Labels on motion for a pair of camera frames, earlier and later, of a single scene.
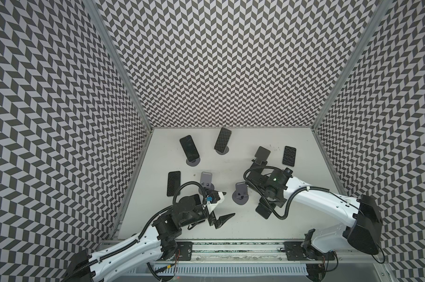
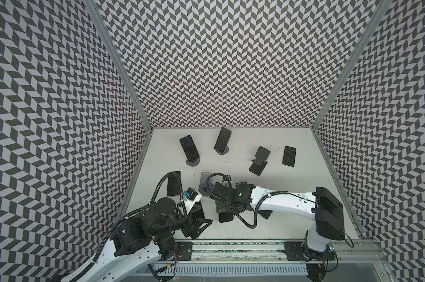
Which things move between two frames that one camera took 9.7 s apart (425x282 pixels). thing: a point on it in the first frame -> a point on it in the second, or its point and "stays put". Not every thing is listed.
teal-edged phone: x=174 y=182 stays put
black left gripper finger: x=219 y=222 -> x=198 y=230
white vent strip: x=232 y=269 stays put
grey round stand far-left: x=193 y=163 stays put
